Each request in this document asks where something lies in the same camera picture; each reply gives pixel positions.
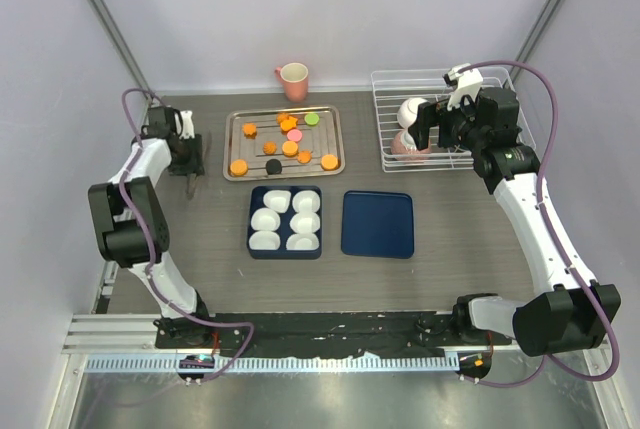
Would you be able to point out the green macaron cookie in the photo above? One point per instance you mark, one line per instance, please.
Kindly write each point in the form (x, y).
(311, 119)

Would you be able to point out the black sandwich cookie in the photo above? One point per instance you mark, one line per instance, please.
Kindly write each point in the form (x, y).
(273, 167)

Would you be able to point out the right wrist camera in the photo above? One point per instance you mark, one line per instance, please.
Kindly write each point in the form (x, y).
(465, 84)

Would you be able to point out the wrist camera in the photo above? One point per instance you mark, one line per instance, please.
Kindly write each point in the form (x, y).
(187, 125)
(465, 84)

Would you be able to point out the white paper cup middle-left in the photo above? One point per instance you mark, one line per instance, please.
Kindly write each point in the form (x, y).
(265, 219)

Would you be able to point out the white paper cup back-right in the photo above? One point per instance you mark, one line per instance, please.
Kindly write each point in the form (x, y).
(306, 201)

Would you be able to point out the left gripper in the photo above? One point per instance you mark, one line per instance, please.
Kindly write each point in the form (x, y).
(195, 164)

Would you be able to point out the steel baking tray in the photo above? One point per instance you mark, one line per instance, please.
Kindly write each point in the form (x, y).
(279, 143)

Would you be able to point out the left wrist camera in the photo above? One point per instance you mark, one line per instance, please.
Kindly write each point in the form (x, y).
(187, 125)

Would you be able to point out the white slotted cable duct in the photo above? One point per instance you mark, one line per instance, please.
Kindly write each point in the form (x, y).
(183, 363)

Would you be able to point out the orange fish cookie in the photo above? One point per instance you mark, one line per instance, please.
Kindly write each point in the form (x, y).
(288, 124)

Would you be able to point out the metal tongs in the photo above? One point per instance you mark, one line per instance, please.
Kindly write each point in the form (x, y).
(194, 179)

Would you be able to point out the orange flower cookie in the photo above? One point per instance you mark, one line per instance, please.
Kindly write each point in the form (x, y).
(249, 130)

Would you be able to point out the navy blue lid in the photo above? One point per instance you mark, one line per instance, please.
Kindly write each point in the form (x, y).
(377, 224)

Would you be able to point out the red patterned bowl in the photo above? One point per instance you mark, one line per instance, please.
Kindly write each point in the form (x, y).
(404, 149)

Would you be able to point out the pink mug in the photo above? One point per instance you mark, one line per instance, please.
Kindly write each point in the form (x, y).
(294, 79)

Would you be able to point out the navy blue box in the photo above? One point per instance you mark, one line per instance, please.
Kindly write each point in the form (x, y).
(284, 231)

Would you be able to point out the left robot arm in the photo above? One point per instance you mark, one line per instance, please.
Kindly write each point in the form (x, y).
(129, 224)

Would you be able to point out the pink sandwich cookie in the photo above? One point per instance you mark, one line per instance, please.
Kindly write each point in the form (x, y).
(294, 135)

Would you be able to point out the white paper cup back-left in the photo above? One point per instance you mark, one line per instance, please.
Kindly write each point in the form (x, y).
(277, 200)

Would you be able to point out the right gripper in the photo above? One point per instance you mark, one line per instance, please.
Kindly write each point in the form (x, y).
(427, 116)

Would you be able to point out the orange sandwich cookie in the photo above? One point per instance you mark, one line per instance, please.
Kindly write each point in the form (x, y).
(238, 168)
(290, 149)
(329, 162)

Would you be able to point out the white paper cup front-left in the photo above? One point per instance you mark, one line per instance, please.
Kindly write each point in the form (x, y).
(264, 241)

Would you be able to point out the white bowl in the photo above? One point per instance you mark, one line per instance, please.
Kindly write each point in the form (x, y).
(408, 111)

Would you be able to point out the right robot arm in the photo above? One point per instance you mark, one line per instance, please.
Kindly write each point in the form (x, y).
(570, 308)

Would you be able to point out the orange swirl cookie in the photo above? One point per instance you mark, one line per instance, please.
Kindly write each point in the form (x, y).
(270, 148)

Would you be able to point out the white paper cup front-right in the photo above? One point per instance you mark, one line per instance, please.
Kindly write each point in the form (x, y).
(302, 242)

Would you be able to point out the white wire dish rack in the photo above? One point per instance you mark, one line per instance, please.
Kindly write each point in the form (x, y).
(391, 88)

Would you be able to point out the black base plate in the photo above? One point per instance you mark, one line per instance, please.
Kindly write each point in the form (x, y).
(330, 335)

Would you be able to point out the white paper cup middle-right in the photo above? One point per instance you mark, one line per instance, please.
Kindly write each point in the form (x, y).
(305, 223)

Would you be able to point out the orange chip cookie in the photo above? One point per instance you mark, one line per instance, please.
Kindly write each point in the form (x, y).
(304, 157)

